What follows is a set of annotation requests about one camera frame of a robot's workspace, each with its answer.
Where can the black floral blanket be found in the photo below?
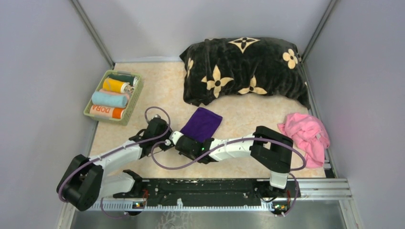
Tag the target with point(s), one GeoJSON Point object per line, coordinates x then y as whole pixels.
{"type": "Point", "coordinates": [237, 66]}

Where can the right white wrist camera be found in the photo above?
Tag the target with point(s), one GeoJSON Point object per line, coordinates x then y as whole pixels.
{"type": "Point", "coordinates": [175, 136]}

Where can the light blue towel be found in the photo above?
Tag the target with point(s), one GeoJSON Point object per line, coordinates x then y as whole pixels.
{"type": "Point", "coordinates": [104, 99]}

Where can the dark green rolled towel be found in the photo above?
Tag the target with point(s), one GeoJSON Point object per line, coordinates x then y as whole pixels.
{"type": "Point", "coordinates": [130, 79]}

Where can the yellow rolled towel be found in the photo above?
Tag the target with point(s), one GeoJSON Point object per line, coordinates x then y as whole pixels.
{"type": "Point", "coordinates": [115, 86]}

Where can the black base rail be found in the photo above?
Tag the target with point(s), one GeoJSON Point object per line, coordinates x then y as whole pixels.
{"type": "Point", "coordinates": [238, 192]}

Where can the purple towel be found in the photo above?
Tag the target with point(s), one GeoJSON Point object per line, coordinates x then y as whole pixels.
{"type": "Point", "coordinates": [202, 125]}

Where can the green plastic basket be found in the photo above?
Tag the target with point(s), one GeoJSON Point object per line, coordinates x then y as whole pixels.
{"type": "Point", "coordinates": [134, 95]}

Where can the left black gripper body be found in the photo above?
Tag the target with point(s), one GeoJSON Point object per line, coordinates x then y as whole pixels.
{"type": "Point", "coordinates": [163, 138]}

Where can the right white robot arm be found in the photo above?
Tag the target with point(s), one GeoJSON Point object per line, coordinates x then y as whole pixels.
{"type": "Point", "coordinates": [270, 148]}

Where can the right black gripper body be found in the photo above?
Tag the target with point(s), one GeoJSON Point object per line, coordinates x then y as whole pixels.
{"type": "Point", "coordinates": [194, 157]}

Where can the pink rolled towel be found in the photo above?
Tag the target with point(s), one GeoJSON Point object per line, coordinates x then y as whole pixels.
{"type": "Point", "coordinates": [115, 93]}

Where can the orange DORA rolled towel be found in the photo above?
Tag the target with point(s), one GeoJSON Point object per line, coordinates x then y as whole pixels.
{"type": "Point", "coordinates": [106, 112]}

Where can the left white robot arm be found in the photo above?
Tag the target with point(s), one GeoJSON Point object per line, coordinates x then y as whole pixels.
{"type": "Point", "coordinates": [89, 179]}

